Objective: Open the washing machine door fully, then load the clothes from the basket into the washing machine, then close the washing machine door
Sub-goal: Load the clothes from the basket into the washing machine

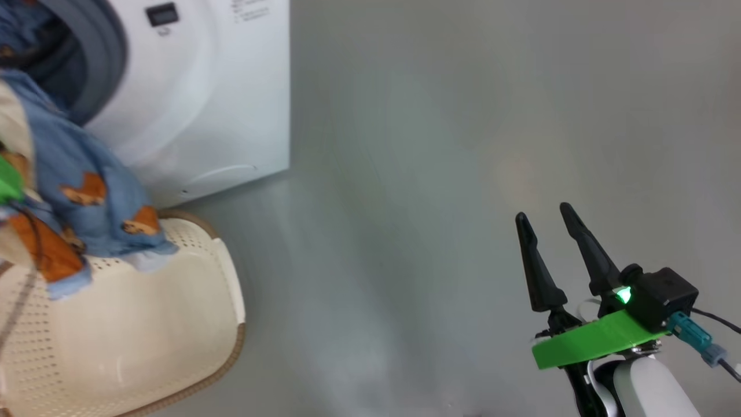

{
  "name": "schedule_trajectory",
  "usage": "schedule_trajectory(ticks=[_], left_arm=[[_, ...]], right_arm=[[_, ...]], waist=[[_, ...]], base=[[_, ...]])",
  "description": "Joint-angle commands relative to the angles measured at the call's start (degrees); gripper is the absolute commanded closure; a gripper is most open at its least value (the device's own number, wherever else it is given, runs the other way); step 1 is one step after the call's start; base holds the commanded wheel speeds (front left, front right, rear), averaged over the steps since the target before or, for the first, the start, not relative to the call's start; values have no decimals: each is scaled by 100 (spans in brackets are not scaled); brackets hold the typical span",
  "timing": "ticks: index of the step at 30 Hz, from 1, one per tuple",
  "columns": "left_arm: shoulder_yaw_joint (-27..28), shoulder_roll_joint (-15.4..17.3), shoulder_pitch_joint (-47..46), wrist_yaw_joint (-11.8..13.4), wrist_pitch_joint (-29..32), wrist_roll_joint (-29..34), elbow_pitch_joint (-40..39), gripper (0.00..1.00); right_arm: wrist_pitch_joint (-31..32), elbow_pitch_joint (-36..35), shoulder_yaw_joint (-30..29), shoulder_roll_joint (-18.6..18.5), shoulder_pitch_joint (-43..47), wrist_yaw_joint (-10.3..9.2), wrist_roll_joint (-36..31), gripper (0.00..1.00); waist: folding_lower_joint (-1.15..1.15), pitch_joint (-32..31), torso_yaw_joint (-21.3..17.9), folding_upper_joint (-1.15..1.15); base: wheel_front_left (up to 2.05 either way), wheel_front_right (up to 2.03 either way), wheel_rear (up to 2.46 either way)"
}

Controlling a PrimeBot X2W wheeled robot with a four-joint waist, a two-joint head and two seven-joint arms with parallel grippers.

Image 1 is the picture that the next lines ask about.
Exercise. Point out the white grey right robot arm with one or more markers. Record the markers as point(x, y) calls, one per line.
point(654, 388)

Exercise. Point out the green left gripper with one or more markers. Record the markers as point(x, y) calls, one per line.
point(8, 182)

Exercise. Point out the grey rubber door gasket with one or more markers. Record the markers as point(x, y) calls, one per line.
point(104, 69)

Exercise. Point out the round white filter cover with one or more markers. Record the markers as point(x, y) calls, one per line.
point(223, 175)

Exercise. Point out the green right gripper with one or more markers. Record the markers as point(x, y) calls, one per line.
point(596, 339)

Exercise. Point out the white front-load washing machine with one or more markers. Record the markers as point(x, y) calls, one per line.
point(220, 104)

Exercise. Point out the printed text instruction label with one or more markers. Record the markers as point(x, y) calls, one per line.
point(250, 8)

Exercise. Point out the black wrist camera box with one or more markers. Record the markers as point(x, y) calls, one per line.
point(666, 292)

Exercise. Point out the black door latch socket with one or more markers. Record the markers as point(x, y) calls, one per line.
point(162, 14)

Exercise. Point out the cream perforated laundry basket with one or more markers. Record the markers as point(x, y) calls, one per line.
point(145, 336)

